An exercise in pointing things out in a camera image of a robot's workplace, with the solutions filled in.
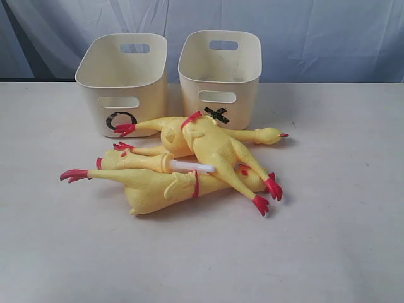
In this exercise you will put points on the headless yellow rubber chicken body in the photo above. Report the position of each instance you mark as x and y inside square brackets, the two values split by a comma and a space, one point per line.
[213, 146]

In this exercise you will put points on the yellow rubber chicken front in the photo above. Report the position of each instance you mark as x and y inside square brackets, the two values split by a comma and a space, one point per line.
[148, 191]

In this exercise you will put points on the yellow rubber chicken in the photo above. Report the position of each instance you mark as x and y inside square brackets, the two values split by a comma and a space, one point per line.
[174, 143]
[148, 191]

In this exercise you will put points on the chicken head with white tube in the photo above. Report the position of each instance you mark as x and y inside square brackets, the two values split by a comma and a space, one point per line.
[163, 163]

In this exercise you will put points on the yellow rubber chicken rear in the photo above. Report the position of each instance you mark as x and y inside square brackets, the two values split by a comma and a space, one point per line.
[174, 143]

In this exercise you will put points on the cream bin marked X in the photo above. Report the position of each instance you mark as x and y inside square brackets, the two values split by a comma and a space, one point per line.
[219, 72]

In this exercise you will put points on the cream bin marked O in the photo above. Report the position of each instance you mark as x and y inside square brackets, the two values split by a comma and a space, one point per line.
[123, 79]

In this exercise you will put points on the blue backdrop cloth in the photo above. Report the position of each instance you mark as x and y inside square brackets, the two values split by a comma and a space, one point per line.
[286, 41]

